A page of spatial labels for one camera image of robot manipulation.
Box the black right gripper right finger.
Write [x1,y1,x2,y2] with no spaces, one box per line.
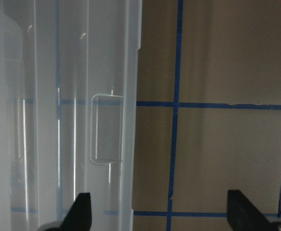
[227,190,272,231]

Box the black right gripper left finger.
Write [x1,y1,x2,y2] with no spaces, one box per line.
[60,192,92,231]

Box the clear plastic box lid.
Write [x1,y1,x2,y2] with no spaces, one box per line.
[0,0,142,231]

